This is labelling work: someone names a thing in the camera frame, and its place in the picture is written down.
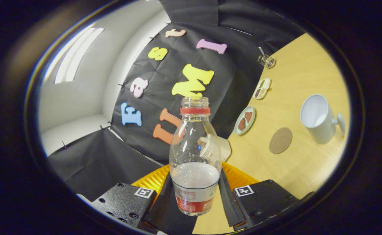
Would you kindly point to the clear plastic juice bottle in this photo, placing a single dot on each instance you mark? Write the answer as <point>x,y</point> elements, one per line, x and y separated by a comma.
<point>194,182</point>

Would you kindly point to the brown round coaster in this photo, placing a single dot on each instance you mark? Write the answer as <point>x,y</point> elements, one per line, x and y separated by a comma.
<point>280,140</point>

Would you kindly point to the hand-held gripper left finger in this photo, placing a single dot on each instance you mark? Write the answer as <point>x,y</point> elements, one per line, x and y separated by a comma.
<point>164,212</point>

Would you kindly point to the brown toast piece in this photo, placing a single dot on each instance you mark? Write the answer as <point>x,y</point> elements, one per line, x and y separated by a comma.
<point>248,117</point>
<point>242,124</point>

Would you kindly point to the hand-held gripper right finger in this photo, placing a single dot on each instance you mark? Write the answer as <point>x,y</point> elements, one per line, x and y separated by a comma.
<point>230,205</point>

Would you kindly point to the wooden table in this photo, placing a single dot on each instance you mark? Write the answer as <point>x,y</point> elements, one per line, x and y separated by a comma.
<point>301,169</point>

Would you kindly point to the white divided dish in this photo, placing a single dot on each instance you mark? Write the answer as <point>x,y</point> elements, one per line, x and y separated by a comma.
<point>262,88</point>

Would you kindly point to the white toaster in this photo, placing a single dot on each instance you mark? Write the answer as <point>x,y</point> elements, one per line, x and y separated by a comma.
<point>225,148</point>

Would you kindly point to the long ceiling light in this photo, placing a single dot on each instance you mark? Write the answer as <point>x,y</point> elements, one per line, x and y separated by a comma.
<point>78,55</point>

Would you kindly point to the pale blue cup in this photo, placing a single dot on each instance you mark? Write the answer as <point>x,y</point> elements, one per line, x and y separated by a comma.
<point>321,127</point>

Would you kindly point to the pale green plate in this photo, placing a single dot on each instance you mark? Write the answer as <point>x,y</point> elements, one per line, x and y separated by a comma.
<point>237,129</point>

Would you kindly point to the metal spoon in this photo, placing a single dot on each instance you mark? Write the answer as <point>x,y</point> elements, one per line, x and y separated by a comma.
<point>261,51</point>

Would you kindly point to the black backdrop cloth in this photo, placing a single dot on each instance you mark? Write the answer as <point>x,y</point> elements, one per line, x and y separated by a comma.
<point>236,71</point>

